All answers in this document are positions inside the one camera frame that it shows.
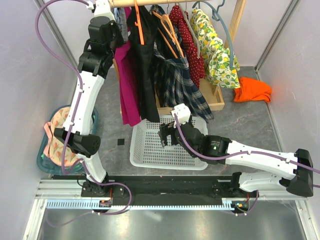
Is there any lemon print garment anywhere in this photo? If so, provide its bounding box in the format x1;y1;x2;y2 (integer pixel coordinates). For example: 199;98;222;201
190;8;240;89

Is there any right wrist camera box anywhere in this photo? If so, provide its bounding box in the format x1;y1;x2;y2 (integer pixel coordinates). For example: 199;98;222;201
171;103;191;125

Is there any grey hanger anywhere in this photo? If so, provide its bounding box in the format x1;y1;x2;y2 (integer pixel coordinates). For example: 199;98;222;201
176;3;201;59

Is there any floral tulip cloth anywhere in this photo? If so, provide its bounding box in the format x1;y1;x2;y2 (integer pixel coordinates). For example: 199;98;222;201
43;106;71;167

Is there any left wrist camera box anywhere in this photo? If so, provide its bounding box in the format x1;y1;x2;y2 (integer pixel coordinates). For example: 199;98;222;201
86;0;113;18

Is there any magenta pleated skirt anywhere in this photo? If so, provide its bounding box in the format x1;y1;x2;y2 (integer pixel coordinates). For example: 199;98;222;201
114;7;141;127

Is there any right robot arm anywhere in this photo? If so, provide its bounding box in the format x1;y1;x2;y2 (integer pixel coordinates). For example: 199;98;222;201
158;121;315;198

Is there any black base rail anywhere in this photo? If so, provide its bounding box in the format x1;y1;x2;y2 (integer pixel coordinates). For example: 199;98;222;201
53;175;259;206

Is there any navy plaid skirt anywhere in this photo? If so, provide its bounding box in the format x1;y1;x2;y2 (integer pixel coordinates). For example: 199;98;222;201
149;4;214;121

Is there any black square floor marker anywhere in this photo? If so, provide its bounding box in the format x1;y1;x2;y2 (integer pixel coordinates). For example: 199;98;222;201
117;138;125;146

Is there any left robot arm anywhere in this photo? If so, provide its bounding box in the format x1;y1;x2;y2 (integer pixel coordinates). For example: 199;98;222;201
54;0;123;197

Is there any orange cloth on floor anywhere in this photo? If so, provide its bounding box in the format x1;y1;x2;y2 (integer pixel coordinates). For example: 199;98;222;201
233;76;272;103

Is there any black skirt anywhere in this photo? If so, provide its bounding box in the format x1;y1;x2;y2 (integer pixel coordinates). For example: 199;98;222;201
126;5;160;123

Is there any red polka dot garment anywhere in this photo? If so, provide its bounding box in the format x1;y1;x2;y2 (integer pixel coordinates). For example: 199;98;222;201
169;5;205;88

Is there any wooden clothes rack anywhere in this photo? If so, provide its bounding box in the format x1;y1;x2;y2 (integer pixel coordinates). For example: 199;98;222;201
109;0;247;111

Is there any white slotted cable duct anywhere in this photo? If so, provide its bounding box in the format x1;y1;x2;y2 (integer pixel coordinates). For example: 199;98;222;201
46;199;236;211

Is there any blue-grey hanger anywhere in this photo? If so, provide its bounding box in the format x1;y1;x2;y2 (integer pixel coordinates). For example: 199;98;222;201
192;0;234;67

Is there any white plastic laundry basket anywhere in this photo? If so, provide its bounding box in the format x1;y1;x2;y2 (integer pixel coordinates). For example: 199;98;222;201
129;115;208;171

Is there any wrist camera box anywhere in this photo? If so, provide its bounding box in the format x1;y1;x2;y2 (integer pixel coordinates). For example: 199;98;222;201
86;0;113;18
171;103;191;125

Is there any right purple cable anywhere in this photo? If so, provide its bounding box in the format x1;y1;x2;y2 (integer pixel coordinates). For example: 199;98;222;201
173;113;320;217

